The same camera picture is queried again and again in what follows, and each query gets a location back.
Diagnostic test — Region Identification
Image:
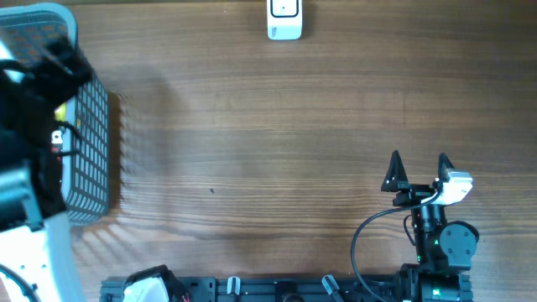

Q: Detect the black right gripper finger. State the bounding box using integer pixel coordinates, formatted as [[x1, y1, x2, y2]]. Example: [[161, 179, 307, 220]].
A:
[[381, 150, 409, 192], [438, 153, 454, 180]]

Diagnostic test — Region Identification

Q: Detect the yellow candy canister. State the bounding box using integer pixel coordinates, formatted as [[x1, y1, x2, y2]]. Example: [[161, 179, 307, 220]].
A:
[[55, 103, 66, 122]]

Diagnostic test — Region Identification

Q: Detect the hex wrench set package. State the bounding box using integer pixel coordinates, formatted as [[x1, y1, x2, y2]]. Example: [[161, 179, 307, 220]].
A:
[[51, 130, 64, 153]]

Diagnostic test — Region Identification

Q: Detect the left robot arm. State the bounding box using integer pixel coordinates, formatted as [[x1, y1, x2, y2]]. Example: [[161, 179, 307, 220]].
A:
[[1, 38, 93, 301]]

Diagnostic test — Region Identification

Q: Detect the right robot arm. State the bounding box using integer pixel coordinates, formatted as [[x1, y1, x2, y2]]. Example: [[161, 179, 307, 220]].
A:
[[381, 150, 479, 301]]

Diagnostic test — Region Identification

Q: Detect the white barcode scanner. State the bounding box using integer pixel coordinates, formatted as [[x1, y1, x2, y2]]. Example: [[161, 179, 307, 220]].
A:
[[266, 0, 303, 40]]

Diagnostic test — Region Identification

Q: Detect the grey plastic mesh basket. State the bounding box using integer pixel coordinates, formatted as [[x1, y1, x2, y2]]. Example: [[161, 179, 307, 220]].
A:
[[1, 3, 110, 227]]

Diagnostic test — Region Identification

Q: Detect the black right camera cable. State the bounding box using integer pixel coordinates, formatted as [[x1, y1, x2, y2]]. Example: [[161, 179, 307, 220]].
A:
[[350, 189, 444, 302]]

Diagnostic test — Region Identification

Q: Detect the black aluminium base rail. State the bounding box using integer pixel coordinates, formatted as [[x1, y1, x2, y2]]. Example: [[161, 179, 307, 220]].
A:
[[99, 274, 474, 302]]

